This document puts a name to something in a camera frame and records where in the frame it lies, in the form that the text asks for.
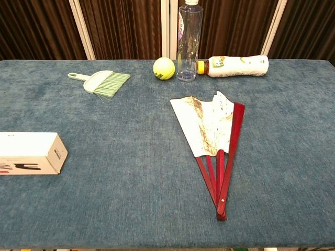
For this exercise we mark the red ribbed paper folding fan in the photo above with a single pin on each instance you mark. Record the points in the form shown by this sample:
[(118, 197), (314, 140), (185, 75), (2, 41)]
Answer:
[(209, 125)]

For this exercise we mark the pale green hand brush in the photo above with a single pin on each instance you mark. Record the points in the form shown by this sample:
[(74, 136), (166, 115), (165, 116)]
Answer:
[(94, 82)]

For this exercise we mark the yellow tennis ball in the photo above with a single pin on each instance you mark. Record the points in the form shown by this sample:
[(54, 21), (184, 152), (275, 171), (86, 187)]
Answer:
[(163, 68)]

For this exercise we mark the blue table cloth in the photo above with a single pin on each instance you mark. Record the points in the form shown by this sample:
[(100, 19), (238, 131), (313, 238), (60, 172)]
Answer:
[(117, 157)]

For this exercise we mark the clear plastic water bottle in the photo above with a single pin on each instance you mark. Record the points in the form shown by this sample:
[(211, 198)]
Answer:
[(189, 39)]

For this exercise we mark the white labelled yellow cap bottle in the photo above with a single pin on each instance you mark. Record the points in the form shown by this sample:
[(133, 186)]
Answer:
[(235, 66)]

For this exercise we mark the white cardboard box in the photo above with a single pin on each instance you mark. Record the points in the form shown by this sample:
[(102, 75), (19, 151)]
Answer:
[(26, 149)]

